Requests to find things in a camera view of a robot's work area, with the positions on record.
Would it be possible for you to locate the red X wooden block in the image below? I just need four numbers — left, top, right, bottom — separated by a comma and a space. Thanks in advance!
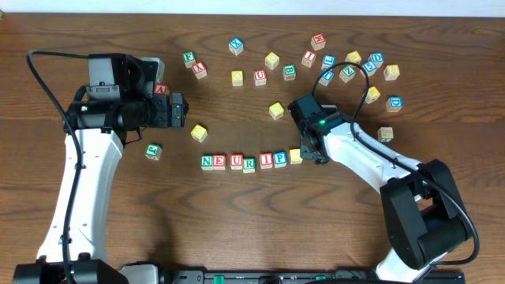
191, 62, 208, 80

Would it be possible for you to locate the green Z wooden block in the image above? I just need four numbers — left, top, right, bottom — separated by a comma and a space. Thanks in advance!
339, 65, 356, 83

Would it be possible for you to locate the green N wooden block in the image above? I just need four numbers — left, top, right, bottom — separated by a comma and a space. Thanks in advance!
200, 155, 214, 170

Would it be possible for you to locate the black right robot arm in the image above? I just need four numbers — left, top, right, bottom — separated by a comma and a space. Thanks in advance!
288, 94, 478, 282

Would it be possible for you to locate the blue D block lower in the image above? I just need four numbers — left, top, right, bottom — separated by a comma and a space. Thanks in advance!
386, 96, 403, 113

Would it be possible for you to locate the yellow K wooden block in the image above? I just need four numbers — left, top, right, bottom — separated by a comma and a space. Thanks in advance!
365, 86, 380, 104

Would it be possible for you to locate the red A wooden block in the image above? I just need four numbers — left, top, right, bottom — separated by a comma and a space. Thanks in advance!
154, 83, 170, 95

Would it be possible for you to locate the green B wooden block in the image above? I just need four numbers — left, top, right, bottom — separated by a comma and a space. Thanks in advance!
282, 64, 297, 80

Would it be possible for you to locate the blue T wooden block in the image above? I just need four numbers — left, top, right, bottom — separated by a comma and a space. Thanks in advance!
318, 69, 335, 86

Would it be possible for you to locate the yellow block left middle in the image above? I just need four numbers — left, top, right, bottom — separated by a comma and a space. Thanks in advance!
231, 70, 244, 87

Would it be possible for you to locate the red i block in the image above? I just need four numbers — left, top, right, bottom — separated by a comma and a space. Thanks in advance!
259, 152, 274, 170
301, 50, 316, 68

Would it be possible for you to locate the blue d block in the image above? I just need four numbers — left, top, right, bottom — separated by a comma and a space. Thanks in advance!
368, 52, 384, 68
386, 96, 403, 113

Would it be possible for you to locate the blue X wooden block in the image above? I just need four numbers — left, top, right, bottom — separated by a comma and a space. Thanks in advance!
228, 37, 244, 56

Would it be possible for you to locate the yellow block upper centre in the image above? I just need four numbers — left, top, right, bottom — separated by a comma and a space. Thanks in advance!
264, 51, 280, 70

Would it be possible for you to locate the blue D block upper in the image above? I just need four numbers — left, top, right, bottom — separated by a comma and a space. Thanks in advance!
368, 52, 384, 68

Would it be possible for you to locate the yellow 8 wooden block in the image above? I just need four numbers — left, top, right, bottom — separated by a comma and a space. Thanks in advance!
383, 64, 401, 81

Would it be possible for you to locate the red u block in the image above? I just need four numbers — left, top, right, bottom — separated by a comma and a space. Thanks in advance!
230, 154, 244, 170
253, 69, 267, 86

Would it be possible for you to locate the yellow G wooden block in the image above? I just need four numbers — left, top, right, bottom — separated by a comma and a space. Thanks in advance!
191, 125, 208, 143

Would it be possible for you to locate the blue P wooden block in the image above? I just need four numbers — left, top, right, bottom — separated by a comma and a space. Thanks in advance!
273, 151, 287, 168

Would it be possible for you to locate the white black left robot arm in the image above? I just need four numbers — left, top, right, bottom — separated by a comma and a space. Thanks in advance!
13, 53, 189, 284

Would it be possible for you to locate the yellow block upper right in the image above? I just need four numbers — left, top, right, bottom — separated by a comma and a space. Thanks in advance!
345, 50, 361, 64

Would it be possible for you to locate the red block far top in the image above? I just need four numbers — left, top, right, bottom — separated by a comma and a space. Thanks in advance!
311, 33, 327, 50

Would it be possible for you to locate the green J wooden block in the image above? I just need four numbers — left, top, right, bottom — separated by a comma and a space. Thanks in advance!
144, 144, 163, 160

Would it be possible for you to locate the green R wooden block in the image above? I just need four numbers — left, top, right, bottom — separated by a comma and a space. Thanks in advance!
242, 158, 256, 174

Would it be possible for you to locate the blue L wooden block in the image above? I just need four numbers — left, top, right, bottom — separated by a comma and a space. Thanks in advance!
321, 54, 336, 70

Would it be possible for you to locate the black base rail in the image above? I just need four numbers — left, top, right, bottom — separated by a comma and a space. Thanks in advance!
118, 268, 466, 284

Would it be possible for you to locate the blue 5 wooden block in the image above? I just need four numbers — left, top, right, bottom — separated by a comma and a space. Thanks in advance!
361, 61, 377, 77

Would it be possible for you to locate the yellow S wooden block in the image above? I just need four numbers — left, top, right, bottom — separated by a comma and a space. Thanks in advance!
289, 148, 303, 164

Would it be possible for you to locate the green F wooden block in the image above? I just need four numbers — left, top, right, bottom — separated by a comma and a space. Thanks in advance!
182, 50, 196, 69

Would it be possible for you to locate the red E wooden block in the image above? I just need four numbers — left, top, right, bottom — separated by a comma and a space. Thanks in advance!
212, 155, 226, 170

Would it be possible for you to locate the yellow Q wooden block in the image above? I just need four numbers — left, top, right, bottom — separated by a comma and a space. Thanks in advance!
268, 102, 284, 120

